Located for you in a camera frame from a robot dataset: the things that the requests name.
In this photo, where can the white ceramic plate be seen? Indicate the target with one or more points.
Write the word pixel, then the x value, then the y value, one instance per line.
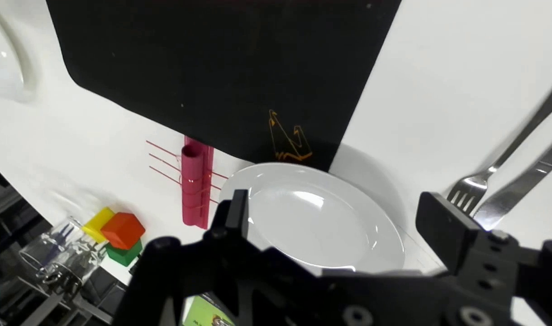
pixel 317 219

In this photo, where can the green book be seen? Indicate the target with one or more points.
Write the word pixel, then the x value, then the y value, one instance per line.
pixel 203 312

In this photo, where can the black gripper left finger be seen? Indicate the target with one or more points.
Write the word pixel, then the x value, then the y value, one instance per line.
pixel 228 230

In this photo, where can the white round table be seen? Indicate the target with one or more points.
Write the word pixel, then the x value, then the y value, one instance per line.
pixel 453 83

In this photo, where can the clear glass with pens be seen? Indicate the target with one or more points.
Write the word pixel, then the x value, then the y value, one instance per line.
pixel 42 250

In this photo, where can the orange cube block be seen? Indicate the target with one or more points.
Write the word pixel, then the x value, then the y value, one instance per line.
pixel 123 230

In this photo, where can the yellow block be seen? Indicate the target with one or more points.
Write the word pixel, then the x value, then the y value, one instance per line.
pixel 92 227

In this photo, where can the green block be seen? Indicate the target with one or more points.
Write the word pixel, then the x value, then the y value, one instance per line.
pixel 123 255

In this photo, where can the black placemat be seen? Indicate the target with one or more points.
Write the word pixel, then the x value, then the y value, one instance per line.
pixel 263 80

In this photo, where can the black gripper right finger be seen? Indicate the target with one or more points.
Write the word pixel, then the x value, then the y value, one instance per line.
pixel 460 243

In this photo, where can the clear empty glass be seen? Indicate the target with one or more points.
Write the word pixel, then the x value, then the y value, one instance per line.
pixel 78 263

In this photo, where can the clear glass plate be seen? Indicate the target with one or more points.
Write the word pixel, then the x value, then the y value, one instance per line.
pixel 18 80

